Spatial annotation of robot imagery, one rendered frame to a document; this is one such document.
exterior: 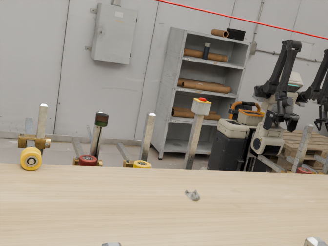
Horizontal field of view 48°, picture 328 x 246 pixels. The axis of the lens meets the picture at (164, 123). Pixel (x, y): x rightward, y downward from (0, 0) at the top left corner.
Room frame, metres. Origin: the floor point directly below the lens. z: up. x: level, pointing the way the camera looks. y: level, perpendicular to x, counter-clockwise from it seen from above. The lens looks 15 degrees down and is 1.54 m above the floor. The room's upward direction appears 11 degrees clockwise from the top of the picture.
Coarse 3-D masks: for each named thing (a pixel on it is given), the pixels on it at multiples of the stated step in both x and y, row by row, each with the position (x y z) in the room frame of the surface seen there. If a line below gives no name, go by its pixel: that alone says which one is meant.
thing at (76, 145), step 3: (72, 138) 1.91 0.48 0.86; (75, 138) 1.91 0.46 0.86; (72, 141) 1.89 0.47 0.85; (75, 141) 1.87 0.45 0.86; (78, 141) 1.87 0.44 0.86; (72, 144) 1.88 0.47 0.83; (75, 144) 1.81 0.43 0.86; (78, 144) 1.82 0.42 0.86; (75, 147) 1.79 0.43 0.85; (78, 147) 1.78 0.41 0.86; (81, 147) 1.79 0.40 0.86; (75, 150) 1.78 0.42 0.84; (78, 150) 1.74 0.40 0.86; (81, 150) 1.75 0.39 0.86; (78, 153) 1.70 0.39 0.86; (81, 153) 1.71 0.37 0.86; (78, 156) 1.69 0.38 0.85
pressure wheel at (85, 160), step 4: (80, 156) 1.55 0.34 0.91; (84, 156) 1.57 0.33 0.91; (88, 156) 1.58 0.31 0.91; (92, 156) 1.58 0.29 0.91; (80, 160) 1.53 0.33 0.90; (84, 160) 1.52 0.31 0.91; (88, 160) 1.53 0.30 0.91; (92, 160) 1.54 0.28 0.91; (96, 160) 1.55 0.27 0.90; (80, 164) 1.52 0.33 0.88; (84, 164) 1.52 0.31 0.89; (88, 164) 1.52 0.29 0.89; (92, 164) 1.53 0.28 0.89
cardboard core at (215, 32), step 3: (213, 30) 4.67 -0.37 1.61; (216, 30) 4.61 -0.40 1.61; (219, 30) 4.55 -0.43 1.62; (222, 30) 4.51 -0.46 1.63; (213, 33) 4.65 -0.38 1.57; (216, 33) 4.58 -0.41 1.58; (219, 33) 4.51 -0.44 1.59; (222, 33) 4.45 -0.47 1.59; (225, 33) 4.52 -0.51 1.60; (228, 33) 4.47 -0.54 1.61; (219, 36) 4.55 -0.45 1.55; (222, 36) 4.46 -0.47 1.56; (225, 36) 4.48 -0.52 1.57
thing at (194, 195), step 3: (195, 189) 1.41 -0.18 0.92; (186, 192) 1.39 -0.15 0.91; (189, 192) 1.39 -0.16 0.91; (192, 192) 1.41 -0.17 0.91; (195, 192) 1.40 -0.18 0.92; (186, 195) 1.38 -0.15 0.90; (189, 195) 1.37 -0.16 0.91; (192, 195) 1.36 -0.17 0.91; (195, 195) 1.39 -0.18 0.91; (198, 195) 1.38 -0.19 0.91; (189, 198) 1.36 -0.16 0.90; (192, 198) 1.36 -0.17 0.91; (195, 198) 1.35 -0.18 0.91; (198, 198) 1.36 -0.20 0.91
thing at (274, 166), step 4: (260, 156) 2.37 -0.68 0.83; (264, 156) 2.38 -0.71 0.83; (260, 160) 2.36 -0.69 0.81; (264, 160) 2.33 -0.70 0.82; (268, 160) 2.31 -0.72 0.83; (268, 164) 2.28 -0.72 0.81; (272, 164) 2.25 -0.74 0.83; (276, 164) 2.25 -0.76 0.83; (272, 168) 2.24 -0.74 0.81; (276, 168) 2.21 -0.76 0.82; (280, 168) 2.18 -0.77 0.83; (280, 172) 2.17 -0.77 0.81
